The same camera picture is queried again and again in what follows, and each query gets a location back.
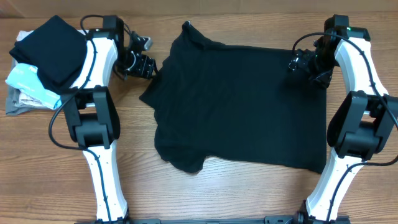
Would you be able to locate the black polo shirt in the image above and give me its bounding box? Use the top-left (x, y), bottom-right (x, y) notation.
top-left (141, 22), bottom-right (326, 173)

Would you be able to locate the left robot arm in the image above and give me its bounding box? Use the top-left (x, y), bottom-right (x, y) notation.
top-left (59, 15), bottom-right (157, 223)

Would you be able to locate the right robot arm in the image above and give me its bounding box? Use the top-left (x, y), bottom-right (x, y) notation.
top-left (282, 14), bottom-right (397, 223)

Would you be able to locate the folded black garment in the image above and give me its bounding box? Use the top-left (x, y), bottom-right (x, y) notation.
top-left (9, 16), bottom-right (87, 95)

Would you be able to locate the folded light blue garment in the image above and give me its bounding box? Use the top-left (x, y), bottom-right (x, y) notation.
top-left (6, 63), bottom-right (62, 110)

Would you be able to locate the folded beige garment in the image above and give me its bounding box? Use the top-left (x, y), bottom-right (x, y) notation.
top-left (15, 29), bottom-right (91, 106)

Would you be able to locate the folded grey garment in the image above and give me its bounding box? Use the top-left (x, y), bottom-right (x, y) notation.
top-left (5, 58), bottom-right (57, 116)

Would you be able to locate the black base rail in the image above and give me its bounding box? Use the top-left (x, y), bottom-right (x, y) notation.
top-left (74, 214), bottom-right (351, 224)

